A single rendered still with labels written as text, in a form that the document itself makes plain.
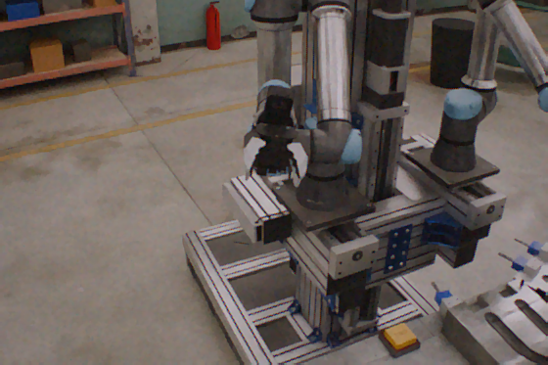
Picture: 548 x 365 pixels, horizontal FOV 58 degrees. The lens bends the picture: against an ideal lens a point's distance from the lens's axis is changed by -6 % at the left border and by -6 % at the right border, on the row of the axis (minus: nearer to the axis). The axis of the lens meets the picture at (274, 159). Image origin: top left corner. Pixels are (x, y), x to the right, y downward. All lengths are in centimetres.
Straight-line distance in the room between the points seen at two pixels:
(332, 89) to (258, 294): 143
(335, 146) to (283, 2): 36
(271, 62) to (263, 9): 13
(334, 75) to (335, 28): 11
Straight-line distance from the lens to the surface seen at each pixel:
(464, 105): 166
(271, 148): 90
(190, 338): 253
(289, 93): 88
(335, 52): 118
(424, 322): 152
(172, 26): 629
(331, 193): 144
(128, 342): 256
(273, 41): 128
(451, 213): 175
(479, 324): 142
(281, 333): 224
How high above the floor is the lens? 186
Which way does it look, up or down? 29 degrees down
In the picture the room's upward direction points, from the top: straight up
